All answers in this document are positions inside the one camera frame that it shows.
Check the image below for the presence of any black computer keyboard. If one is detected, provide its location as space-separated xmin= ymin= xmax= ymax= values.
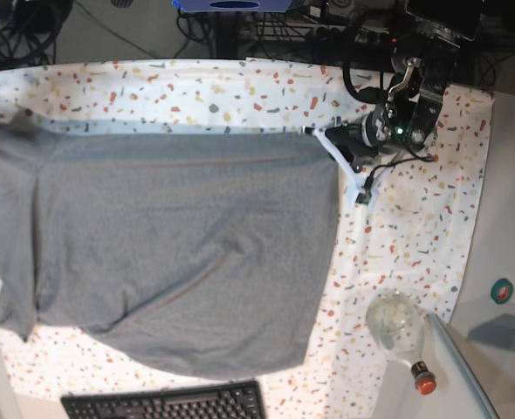
xmin=60 ymin=381 xmax=267 ymax=419

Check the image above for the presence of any blue box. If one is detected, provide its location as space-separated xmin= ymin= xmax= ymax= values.
xmin=172 ymin=0 xmax=306 ymax=13

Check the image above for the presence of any grey metal rail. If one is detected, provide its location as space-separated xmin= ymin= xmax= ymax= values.
xmin=426 ymin=313 xmax=498 ymax=418

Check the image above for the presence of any clear bottle with orange cap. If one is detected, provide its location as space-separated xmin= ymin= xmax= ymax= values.
xmin=365 ymin=290 xmax=437 ymax=395

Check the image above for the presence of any terrazzo patterned white tablecloth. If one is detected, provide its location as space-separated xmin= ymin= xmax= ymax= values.
xmin=0 ymin=58 xmax=493 ymax=418

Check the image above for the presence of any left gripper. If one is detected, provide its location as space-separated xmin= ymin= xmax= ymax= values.
xmin=323 ymin=115 xmax=388 ymax=166

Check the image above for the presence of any grey t-shirt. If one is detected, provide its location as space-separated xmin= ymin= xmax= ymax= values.
xmin=0 ymin=121 xmax=339 ymax=380

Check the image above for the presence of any green tape roll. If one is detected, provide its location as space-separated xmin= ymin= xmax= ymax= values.
xmin=490 ymin=278 xmax=514 ymax=305

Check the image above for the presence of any black power strip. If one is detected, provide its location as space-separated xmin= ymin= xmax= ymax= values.
xmin=305 ymin=24 xmax=402 ymax=45

